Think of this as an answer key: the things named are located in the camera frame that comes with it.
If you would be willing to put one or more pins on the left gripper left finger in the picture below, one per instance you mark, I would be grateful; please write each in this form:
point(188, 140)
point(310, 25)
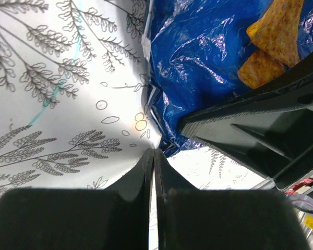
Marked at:
point(116, 217)

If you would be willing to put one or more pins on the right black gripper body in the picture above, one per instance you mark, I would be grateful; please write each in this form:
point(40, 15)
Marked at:
point(300, 193)

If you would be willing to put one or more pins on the blue Doritos chip bag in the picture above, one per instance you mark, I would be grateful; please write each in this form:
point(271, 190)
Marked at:
point(207, 52)

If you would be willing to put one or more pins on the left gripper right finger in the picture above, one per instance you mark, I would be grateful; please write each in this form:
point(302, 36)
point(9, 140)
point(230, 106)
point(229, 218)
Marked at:
point(190, 218)

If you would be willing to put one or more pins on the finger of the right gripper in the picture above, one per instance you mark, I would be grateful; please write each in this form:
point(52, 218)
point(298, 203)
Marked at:
point(268, 130)

